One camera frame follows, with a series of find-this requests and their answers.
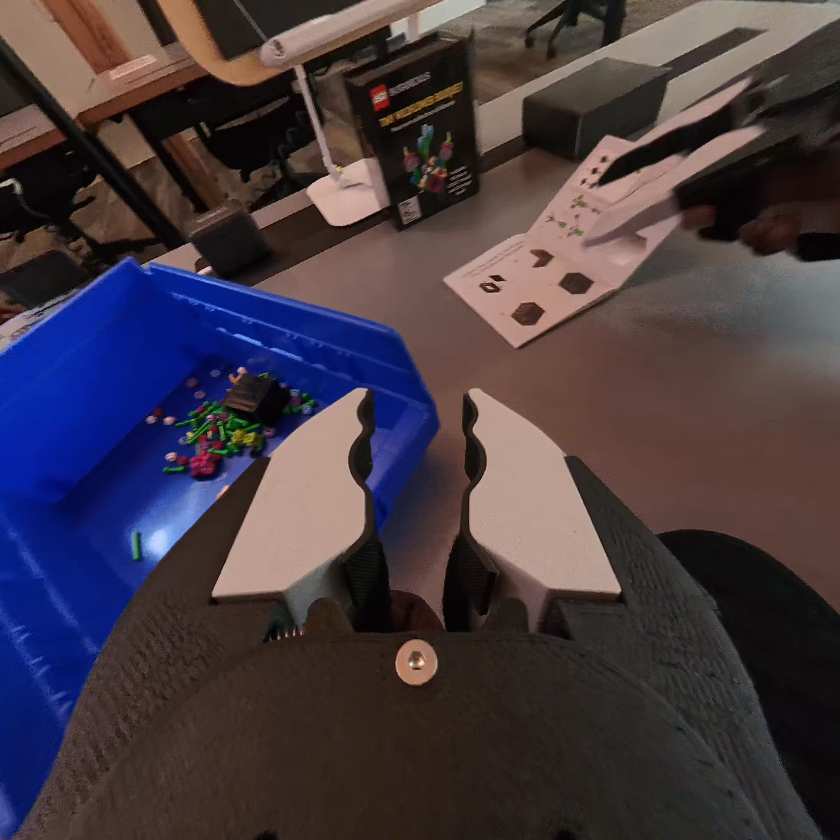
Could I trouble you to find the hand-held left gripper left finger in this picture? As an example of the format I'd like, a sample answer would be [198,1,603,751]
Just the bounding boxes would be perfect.
[210,388,392,620]

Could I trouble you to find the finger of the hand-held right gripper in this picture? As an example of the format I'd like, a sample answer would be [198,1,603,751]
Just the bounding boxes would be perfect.
[582,125,773,248]
[598,79,778,191]

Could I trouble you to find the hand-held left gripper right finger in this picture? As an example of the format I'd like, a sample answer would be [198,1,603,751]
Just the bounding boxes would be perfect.
[444,388,624,620]

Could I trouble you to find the matte black box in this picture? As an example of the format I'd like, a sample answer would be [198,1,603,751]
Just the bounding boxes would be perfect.
[523,57,673,162]

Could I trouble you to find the pile of small toy bricks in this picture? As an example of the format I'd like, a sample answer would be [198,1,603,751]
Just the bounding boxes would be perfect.
[129,368,320,561]

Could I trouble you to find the white instruction booklet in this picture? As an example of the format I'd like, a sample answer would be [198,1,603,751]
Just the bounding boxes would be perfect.
[444,132,686,350]

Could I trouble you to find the blue plastic bin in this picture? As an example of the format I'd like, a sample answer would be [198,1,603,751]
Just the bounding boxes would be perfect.
[0,256,441,830]

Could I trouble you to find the black glossy cardboard box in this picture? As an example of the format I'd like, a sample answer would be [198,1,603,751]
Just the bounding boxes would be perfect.
[344,33,481,232]

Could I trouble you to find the grey desk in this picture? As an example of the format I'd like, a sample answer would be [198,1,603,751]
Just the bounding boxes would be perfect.
[151,0,840,618]

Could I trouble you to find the person's right hand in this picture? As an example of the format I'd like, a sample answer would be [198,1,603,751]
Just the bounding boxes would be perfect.
[735,164,840,263]

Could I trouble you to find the black toy brick base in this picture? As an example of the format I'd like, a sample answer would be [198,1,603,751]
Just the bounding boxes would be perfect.
[226,374,292,425]

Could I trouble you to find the black office chair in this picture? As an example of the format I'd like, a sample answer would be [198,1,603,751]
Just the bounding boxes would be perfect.
[525,0,631,56]
[0,178,99,309]

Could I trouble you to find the black mesh cushion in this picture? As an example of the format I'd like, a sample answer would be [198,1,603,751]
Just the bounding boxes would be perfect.
[654,529,840,840]

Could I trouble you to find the black board on white stand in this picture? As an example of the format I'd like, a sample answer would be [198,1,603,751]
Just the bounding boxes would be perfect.
[158,0,447,228]

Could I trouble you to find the black light stand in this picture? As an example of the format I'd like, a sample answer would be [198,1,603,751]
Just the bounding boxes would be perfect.
[0,37,198,257]

